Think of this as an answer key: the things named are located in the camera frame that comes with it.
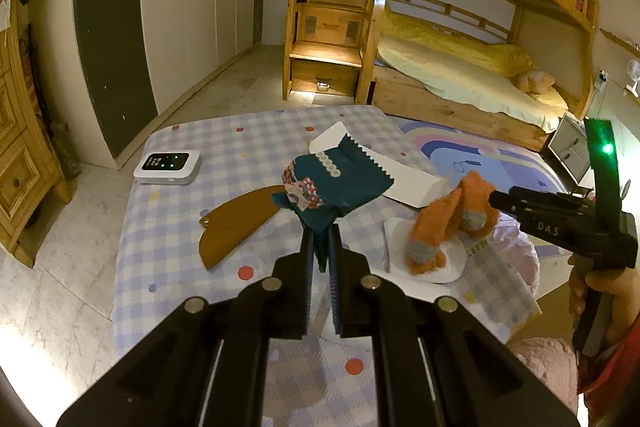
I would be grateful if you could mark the wall socket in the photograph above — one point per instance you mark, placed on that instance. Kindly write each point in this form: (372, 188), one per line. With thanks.
(603, 76)

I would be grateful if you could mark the small white fan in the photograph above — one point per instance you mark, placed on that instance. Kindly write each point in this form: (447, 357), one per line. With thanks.
(634, 69)

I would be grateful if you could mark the person's right hand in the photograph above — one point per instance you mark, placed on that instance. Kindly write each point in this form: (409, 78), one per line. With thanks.
(622, 297)

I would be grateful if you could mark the white electronic device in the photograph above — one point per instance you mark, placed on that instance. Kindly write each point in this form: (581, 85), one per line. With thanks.
(167, 167)

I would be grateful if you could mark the white wardrobe with round holes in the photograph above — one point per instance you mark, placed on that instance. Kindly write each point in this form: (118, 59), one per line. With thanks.
(200, 7)

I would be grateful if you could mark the brown crescent leather piece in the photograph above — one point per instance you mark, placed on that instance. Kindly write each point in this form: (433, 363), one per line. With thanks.
(230, 227)

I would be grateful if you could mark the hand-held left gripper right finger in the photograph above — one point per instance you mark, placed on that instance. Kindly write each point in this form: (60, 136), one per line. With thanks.
(337, 277)

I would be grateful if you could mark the plush toy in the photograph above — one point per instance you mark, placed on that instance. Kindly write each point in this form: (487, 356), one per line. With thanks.
(535, 82)

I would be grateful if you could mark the white paper envelope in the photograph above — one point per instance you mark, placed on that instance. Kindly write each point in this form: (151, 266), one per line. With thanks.
(400, 182)

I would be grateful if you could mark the wooden bunk bed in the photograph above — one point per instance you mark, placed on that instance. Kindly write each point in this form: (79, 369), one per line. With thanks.
(425, 102)

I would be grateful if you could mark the yellow duvet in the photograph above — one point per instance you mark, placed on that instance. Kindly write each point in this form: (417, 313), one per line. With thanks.
(450, 42)

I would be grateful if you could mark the small grey nightstand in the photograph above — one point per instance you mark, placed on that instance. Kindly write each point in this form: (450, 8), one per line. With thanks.
(567, 147)

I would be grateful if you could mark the paper note on cabinet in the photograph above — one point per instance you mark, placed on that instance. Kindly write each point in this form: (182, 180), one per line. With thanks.
(4, 14)

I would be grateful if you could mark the tall wooden cabinet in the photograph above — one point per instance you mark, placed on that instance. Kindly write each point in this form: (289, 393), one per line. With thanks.
(20, 147)

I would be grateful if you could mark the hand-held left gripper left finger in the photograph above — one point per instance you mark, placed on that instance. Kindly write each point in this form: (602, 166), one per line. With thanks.
(306, 277)

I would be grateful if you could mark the black wardrobe panel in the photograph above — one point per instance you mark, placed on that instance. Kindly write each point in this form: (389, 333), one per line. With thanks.
(110, 32)

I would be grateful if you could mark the pink plastic bag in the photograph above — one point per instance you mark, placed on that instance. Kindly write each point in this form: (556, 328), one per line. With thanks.
(522, 257)

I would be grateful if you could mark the checkered tablecloth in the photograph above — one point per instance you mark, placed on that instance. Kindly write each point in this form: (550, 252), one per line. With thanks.
(210, 142)

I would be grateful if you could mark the person's right forearm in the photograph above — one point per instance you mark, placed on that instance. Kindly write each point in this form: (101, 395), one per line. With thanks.
(620, 372)

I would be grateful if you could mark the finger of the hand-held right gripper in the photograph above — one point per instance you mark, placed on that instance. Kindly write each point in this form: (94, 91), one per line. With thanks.
(545, 224)
(555, 199)

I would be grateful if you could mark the wooden staircase with drawers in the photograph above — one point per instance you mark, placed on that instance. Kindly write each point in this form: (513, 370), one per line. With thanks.
(325, 27)

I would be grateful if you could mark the rainbow oval rug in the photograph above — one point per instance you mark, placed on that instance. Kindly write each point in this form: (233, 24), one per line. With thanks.
(475, 147)

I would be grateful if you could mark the pale yellow bed sheet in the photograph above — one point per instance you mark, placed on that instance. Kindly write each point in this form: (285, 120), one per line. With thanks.
(450, 77)

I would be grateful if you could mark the teal snack packet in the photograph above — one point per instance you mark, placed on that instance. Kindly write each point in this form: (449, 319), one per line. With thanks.
(330, 192)

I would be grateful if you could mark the pink fluffy clothing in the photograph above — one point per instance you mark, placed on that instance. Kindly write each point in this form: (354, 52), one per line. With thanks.
(545, 367)

